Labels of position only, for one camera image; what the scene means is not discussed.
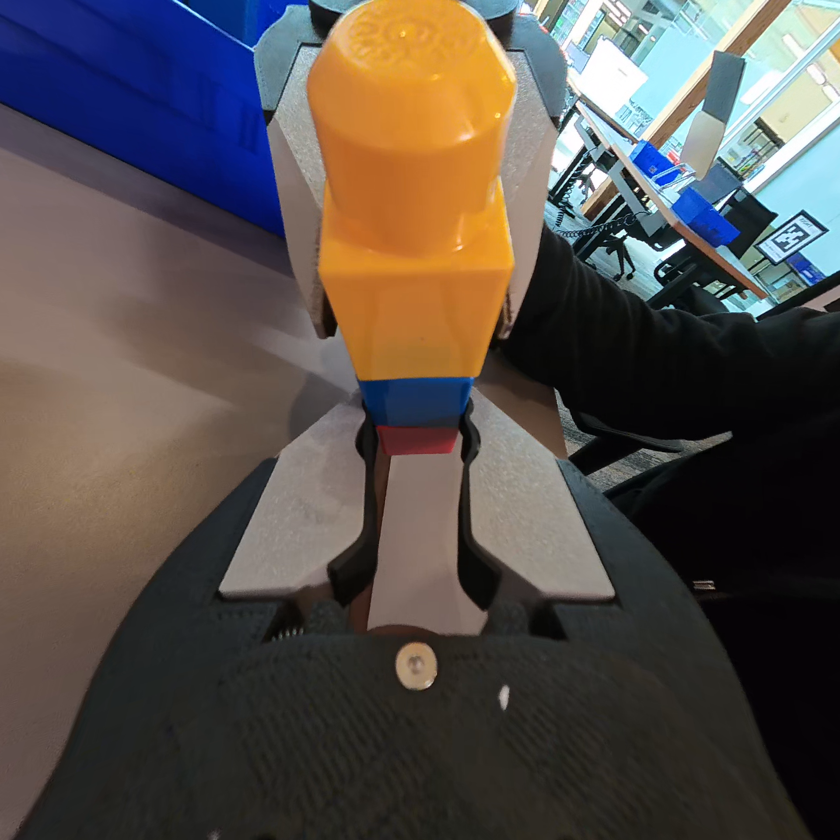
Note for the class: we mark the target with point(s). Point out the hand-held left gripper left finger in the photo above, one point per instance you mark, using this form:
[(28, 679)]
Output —
[(295, 525)]

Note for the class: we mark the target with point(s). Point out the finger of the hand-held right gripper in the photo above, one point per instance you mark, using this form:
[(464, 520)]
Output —
[(531, 164), (292, 164)]

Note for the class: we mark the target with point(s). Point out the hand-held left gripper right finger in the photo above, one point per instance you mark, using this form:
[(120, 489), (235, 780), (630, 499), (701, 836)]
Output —
[(538, 525)]

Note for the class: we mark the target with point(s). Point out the blue plastic storage bin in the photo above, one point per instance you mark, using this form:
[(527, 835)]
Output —
[(705, 220), (131, 98)]

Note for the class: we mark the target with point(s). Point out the red mega block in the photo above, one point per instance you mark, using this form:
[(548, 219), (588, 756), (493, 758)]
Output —
[(417, 439)]

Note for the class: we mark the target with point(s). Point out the yellow mega block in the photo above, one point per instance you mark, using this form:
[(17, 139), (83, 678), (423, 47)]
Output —
[(413, 262)]

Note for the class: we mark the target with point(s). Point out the blue mega block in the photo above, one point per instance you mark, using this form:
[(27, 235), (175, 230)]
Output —
[(417, 400)]

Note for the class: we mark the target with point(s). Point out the black office chair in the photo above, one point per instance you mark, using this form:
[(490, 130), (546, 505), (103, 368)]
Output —
[(748, 223), (623, 439)]

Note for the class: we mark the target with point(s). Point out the wooden top desk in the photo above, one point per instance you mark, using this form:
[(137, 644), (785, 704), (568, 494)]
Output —
[(709, 249)]

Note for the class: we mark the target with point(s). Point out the framed marker sign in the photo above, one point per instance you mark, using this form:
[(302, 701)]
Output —
[(791, 237)]

